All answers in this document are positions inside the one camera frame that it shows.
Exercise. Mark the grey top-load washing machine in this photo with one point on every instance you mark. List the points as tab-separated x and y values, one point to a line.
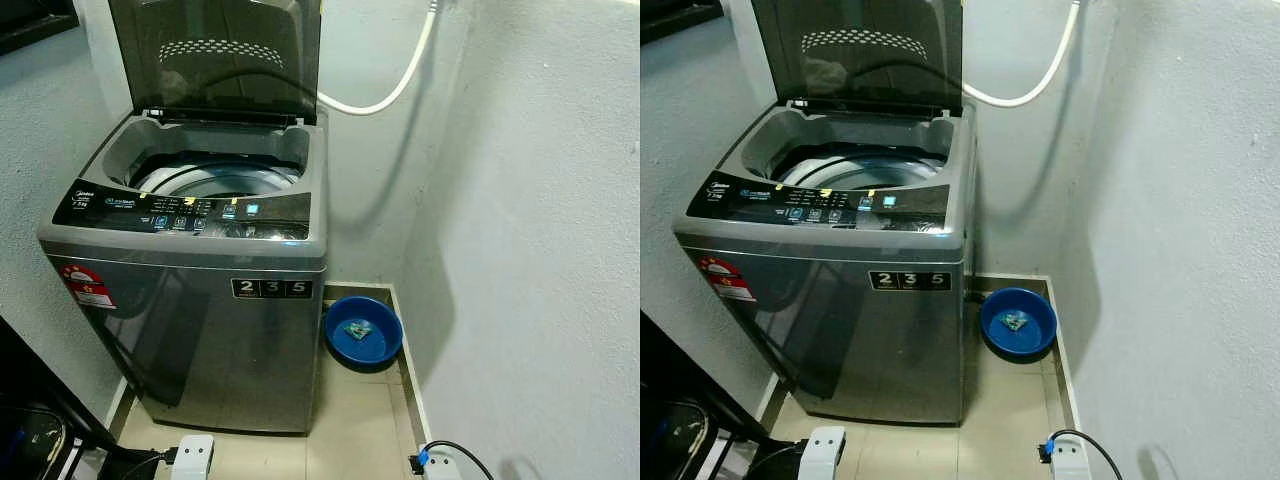
860	350
220	350

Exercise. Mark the red warranty sticker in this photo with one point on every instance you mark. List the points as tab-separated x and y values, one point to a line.
732	280
90	285

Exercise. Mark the black washer control panel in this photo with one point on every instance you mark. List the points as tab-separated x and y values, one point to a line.
815	205
180	212

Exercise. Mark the steel washer drum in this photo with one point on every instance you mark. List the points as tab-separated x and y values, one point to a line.
215	178
860	170

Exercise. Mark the black 235 number label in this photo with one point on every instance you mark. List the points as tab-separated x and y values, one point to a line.
909	280
271	288

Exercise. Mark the blue plastic basin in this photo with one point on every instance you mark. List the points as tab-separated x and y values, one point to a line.
375	345
1030	340

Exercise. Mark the dark tinted washer lid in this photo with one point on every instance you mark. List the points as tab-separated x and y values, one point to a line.
215	60
860	50

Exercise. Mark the small green packet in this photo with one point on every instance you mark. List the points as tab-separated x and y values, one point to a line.
356	330
1014	322

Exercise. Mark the dark window frame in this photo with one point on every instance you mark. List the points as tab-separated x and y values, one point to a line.
675	15
30	20

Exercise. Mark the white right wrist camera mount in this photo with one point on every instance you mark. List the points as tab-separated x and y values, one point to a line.
1070	460
441	467

